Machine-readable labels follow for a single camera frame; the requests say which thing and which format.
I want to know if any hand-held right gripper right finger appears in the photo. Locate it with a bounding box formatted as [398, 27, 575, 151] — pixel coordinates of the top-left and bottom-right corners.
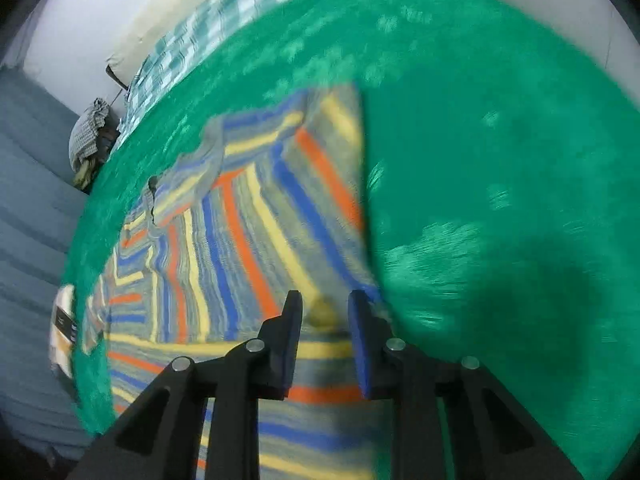
[348, 290, 586, 480]

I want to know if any grey cloth bundle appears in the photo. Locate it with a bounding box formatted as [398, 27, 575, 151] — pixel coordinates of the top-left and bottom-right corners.
[69, 97, 112, 187]

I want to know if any white and black box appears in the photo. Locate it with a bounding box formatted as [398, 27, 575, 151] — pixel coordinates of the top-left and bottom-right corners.
[49, 284, 78, 378]

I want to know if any green blanket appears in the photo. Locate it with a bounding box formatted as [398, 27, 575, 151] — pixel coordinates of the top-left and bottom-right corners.
[59, 0, 640, 480]

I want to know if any checkered teal bedsheet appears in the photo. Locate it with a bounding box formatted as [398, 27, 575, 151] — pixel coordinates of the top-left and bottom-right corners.
[116, 0, 407, 142]

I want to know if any striped knit sweater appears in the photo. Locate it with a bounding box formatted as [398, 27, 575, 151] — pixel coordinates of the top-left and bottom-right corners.
[80, 83, 396, 480]

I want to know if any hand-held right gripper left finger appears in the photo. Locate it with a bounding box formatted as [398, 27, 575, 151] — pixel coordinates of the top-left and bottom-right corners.
[66, 290, 304, 480]

